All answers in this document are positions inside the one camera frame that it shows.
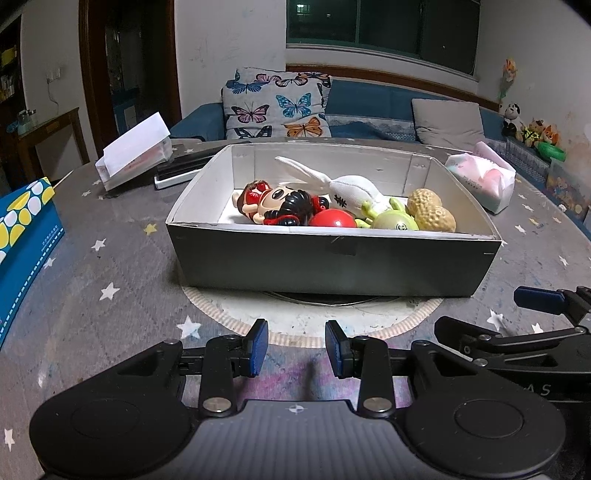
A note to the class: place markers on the pastel tissue packet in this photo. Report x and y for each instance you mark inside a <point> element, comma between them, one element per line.
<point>480,177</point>

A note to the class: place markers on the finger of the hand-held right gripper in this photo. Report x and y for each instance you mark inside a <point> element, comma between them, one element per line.
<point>540,297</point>
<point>450,332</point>

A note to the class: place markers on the beige peanut toy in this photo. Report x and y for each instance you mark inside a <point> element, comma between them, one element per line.
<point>431,212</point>

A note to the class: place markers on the blue sofa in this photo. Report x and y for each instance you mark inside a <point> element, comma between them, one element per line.
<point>369,101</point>

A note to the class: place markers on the white cardboard box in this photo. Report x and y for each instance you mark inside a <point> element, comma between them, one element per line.
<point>323,263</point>

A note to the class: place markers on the white tissue pack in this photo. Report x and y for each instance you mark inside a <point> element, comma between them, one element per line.
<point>134,143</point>

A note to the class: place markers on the pale blue container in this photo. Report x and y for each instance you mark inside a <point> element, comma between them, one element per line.
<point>25,121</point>

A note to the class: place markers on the black remote control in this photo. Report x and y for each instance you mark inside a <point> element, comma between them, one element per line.
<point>184,164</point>

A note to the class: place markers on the panda plush toy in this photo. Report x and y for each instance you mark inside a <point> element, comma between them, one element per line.
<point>511,115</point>

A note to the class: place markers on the colourful printed box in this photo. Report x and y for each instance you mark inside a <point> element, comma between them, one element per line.
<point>568,189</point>

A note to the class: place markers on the green framed window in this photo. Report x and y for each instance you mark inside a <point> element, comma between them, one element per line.
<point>392,23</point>

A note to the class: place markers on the blue white cabinet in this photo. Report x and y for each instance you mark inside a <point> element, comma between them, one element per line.
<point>125,108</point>

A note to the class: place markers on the dark wooden door frame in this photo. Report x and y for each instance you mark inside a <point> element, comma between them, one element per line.
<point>171,69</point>

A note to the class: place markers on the butterfly print pillow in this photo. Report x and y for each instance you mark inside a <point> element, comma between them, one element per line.
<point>277,106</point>

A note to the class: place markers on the white plush rabbit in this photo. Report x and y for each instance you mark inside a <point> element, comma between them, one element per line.
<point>351,187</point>

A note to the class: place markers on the orange plush toy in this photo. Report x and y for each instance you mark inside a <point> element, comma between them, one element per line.
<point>551,134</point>

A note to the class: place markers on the round white mat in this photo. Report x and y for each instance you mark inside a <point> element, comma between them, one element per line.
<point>286,323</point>

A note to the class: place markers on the dark wooden bookshelf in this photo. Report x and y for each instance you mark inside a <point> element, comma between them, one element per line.
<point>7,60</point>

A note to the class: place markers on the wooden desk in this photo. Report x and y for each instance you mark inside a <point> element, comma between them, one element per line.
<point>55,122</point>

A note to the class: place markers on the grey star-print tablecloth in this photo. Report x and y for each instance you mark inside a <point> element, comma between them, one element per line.
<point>115,258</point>

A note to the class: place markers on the green bowl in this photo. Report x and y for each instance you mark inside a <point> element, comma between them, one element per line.
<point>551,151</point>

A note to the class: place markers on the flower decoration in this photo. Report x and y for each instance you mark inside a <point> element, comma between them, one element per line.
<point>509,69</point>

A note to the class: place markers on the brown bear plush toy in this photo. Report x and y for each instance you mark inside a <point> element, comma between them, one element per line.
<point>533,131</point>

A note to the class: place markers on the blue dotted tissue box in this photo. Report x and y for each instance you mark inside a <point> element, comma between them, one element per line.
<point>27,258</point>

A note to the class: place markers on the grey pillow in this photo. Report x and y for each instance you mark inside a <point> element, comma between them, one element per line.
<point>448,122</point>

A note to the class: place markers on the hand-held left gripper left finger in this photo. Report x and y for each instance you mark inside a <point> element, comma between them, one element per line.
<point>257,346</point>

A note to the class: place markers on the white wall socket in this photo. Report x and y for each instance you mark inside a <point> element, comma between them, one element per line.
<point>53,74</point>

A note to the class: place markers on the white remote control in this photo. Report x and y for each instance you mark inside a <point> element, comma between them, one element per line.
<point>173,181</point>

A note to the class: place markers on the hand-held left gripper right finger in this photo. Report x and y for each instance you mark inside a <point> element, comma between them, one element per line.
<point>335,350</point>

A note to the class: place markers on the green toy figure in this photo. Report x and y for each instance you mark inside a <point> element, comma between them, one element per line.
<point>392,221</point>

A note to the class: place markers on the red ball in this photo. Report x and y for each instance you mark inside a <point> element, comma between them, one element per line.
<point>332,219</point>

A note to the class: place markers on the black-haired cartoon doll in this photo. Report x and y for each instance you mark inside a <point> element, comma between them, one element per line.
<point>286,205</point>

